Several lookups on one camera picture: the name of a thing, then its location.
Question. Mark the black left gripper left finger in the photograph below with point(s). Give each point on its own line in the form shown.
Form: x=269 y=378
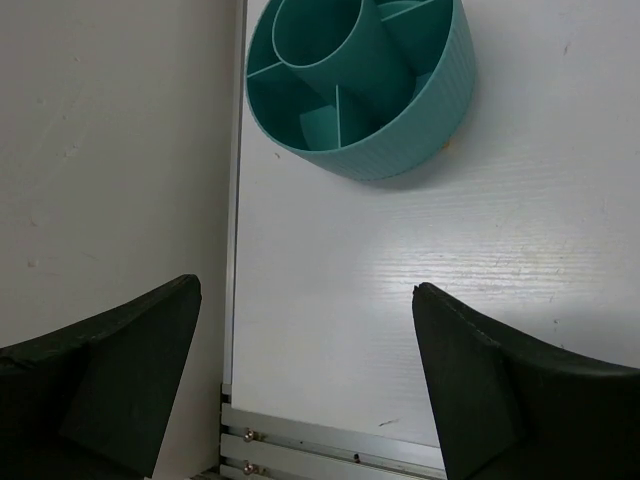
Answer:
x=92 y=400

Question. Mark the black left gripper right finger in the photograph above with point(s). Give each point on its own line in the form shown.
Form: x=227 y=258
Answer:
x=507 y=405

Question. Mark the teal round desk organizer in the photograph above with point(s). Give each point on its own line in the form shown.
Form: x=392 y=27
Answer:
x=367 y=90

